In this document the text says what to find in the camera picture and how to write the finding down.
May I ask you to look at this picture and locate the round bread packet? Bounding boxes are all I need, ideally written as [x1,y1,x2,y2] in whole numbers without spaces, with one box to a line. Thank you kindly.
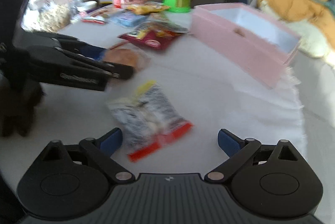
[102,41,151,72]

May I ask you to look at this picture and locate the blue candy bag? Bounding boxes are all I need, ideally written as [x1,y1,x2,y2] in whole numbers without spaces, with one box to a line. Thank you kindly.
[112,12,147,28]

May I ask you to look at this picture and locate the pink cardboard box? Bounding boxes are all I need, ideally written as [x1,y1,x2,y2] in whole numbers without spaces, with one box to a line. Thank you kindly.
[190,3,300,88]

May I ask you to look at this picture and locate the yellow and cream quilt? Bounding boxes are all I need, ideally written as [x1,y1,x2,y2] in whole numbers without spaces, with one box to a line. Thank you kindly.
[255,0,334,66]

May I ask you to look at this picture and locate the white table cloth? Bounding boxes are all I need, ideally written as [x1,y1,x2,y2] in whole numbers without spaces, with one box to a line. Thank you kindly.
[0,3,307,224]

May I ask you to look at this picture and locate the rice cracker packet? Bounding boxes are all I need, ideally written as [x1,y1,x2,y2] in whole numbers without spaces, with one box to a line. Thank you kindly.
[81,7,117,25]

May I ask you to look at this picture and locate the clear red-edged snack packet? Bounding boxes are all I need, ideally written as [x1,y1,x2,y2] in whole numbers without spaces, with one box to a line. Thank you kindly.
[107,80,194,162]

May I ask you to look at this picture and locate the small glass lidded jar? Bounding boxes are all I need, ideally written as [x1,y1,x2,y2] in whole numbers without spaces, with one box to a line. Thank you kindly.
[70,0,100,23]

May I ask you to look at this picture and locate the maroon chicken snack pouch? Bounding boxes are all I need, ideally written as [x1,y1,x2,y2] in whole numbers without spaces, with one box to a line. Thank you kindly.
[118,21,188,51]

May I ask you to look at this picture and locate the yellow snack packet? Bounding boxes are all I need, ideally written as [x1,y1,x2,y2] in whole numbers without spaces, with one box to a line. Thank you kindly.
[126,1,170,15]

